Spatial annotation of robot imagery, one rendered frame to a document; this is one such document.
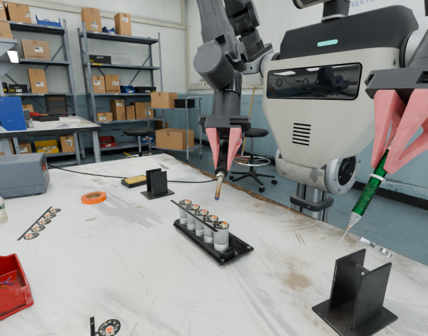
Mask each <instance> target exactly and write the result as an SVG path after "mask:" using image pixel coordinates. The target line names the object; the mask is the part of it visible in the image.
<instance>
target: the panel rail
mask: <svg viewBox="0 0 428 336"><path fill-rule="evenodd" d="M170 201H171V202H172V203H174V204H176V205H177V206H178V207H180V208H181V209H182V210H184V211H186V212H187V213H188V214H190V215H191V216H193V217H194V218H196V219H197V220H198V221H200V222H202V223H203V224H204V225H206V226H207V227H208V228H210V229H212V230H213V231H214V232H218V230H216V229H215V227H212V226H210V225H209V224H208V223H206V222H205V220H202V219H200V218H198V217H197V216H196V214H192V212H190V211H188V209H186V208H184V207H182V206H181V205H180V203H176V202H175V201H174V200H170Z"/></svg>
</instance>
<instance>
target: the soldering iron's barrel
mask: <svg viewBox="0 0 428 336"><path fill-rule="evenodd" d="M224 178H225V173H224V172H223V171H218V172H217V179H218V181H217V188H216V192H215V198H218V200H219V196H220V191H221V184H222V180H224Z"/></svg>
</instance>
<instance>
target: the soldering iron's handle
mask: <svg viewBox="0 0 428 336"><path fill-rule="evenodd" d="M228 149H229V140H224V141H223V143H222V146H221V148H220V152H219V159H218V163H217V168H216V170H215V175H216V176H217V172H218V171H223V172H224V173H225V177H226V176H227V174H228V171H227V158H228Z"/></svg>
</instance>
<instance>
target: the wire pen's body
mask: <svg viewBox="0 0 428 336"><path fill-rule="evenodd" d="M395 134H396V133H395ZM394 137H395V135H394ZM394 137H393V138H392V140H391V142H390V144H389V146H388V148H387V149H386V151H385V152H384V154H383V156H382V158H381V160H380V162H379V163H378V165H377V166H376V168H375V170H374V172H373V174H371V173H370V174H369V175H368V177H369V178H370V179H369V180H368V183H367V185H366V186H365V188H364V190H363V192H362V193H361V195H360V197H359V198H358V200H357V202H356V204H355V205H354V207H353V209H352V210H351V211H352V212H354V213H356V214H358V215H360V216H363V214H364V212H365V210H366V209H367V207H368V205H369V204H370V201H371V200H372V198H373V197H374V194H375V193H376V191H377V190H378V187H379V186H380V184H381V183H385V182H386V180H385V179H384V178H385V176H386V174H387V172H386V171H385V170H384V168H383V167H384V164H385V161H386V158H387V155H388V152H389V150H390V147H391V144H392V142H393V140H394Z"/></svg>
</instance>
